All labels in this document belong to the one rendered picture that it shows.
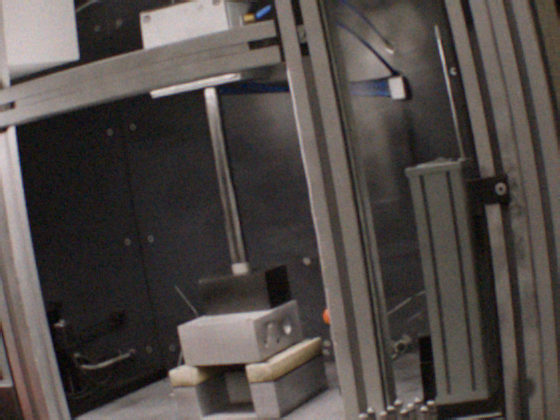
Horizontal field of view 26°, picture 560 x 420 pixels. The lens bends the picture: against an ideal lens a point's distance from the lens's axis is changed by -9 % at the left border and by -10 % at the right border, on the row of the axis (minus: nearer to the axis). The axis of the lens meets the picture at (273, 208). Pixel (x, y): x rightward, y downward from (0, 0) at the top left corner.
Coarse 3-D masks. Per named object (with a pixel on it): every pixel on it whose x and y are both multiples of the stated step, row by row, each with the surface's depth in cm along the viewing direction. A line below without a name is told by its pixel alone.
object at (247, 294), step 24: (216, 96) 148; (216, 120) 148; (216, 144) 149; (216, 168) 149; (240, 216) 150; (240, 240) 149; (240, 264) 149; (216, 288) 148; (240, 288) 147; (264, 288) 146; (288, 288) 151; (216, 312) 149; (240, 312) 148
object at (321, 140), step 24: (312, 72) 122; (312, 96) 122; (336, 216) 122; (0, 240) 139; (336, 240) 123; (0, 264) 140; (24, 264) 140; (24, 360) 140; (360, 360) 123; (360, 384) 123; (360, 408) 124
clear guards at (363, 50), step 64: (0, 0) 136; (64, 0) 132; (128, 0) 129; (192, 0) 126; (256, 0) 123; (320, 0) 120; (384, 0) 118; (0, 64) 136; (64, 64) 133; (128, 64) 129; (192, 64) 126; (256, 64) 124; (384, 64) 118; (448, 64) 116; (384, 128) 119; (448, 128) 117; (384, 192) 120; (448, 192) 117; (384, 256) 121; (448, 256) 118; (0, 320) 141; (384, 320) 121; (448, 320) 119; (0, 384) 142; (384, 384) 122; (448, 384) 119
